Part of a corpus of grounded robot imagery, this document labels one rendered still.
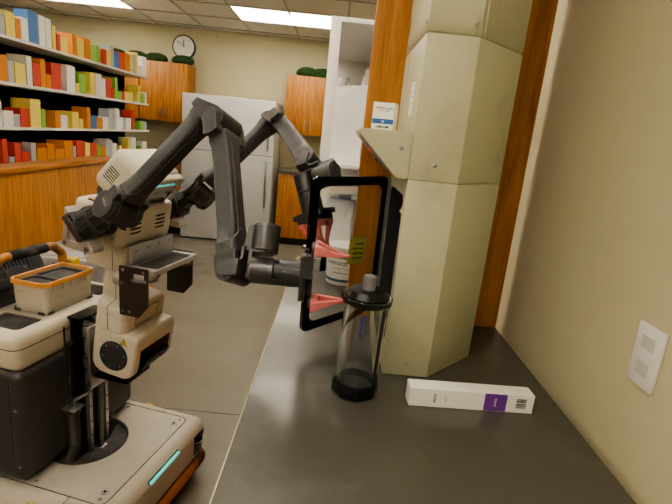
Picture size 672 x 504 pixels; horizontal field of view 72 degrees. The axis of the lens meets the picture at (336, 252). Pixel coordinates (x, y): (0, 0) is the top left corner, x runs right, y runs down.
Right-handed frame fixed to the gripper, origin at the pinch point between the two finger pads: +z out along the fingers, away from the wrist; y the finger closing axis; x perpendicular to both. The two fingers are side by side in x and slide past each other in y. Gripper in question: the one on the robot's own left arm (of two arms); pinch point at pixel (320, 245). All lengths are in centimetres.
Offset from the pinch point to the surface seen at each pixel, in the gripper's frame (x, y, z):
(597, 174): -29, -62, 1
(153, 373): -38, 194, 40
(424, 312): -2.8, -24.8, 22.2
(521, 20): -20, -57, -37
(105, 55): -120, 329, -248
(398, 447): 23, -29, 43
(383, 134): 6.9, -31.9, -17.9
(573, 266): -30, -51, 20
